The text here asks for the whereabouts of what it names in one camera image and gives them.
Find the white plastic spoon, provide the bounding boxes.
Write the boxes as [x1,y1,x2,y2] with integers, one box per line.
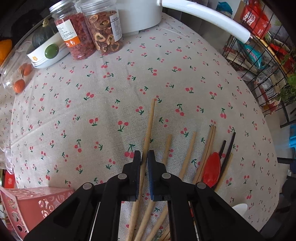
[232,203,248,216]

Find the black chopstick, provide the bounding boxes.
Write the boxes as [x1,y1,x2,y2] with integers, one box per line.
[219,140,226,159]
[213,132,236,189]

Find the wooden chopstick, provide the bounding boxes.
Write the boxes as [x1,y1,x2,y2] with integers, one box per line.
[134,134,172,241]
[214,153,233,192]
[159,125,217,241]
[146,132,197,240]
[126,98,155,241]

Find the red plastic spoon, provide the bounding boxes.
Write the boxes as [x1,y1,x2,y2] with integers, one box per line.
[202,152,221,188]

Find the pink perforated utensil holder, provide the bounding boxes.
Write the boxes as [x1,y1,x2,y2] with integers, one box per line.
[1,187,74,240]

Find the cherry print tablecloth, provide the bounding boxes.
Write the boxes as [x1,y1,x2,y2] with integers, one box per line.
[1,15,280,230]

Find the glass jar with wooden lid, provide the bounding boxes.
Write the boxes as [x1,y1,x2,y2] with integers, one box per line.
[1,40,34,95]

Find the white enamel pot green knob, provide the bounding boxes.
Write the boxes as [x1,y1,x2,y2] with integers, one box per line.
[27,32,70,69]

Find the large orange fruit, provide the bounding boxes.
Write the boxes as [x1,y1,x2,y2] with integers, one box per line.
[0,39,12,65]

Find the dark green pumpkin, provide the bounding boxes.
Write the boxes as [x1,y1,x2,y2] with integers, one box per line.
[32,19,58,48]

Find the jar of dried fruit slices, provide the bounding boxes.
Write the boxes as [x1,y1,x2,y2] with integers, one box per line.
[78,0,122,54]

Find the jar of red goji berries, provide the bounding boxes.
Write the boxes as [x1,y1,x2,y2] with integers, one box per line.
[49,0,96,60]

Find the white electric cooking pot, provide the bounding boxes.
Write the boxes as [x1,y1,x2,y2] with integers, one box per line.
[115,0,254,45]

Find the black wire storage rack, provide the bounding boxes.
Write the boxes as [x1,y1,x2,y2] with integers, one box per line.
[223,1,295,128]

